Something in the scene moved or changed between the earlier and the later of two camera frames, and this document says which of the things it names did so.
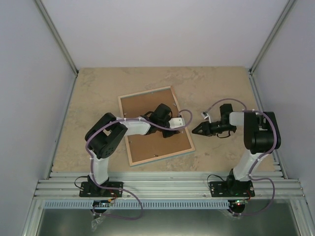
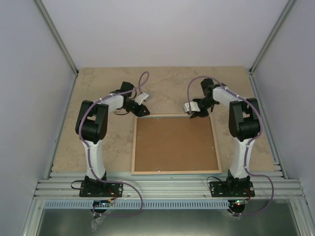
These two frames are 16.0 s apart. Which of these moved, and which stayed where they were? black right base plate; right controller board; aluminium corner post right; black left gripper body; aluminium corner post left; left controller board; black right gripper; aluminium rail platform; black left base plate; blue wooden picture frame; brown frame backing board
Moved: brown frame backing board; black right gripper; black left gripper body; blue wooden picture frame
Stayed: left controller board; aluminium rail platform; aluminium corner post right; black left base plate; right controller board; black right base plate; aluminium corner post left
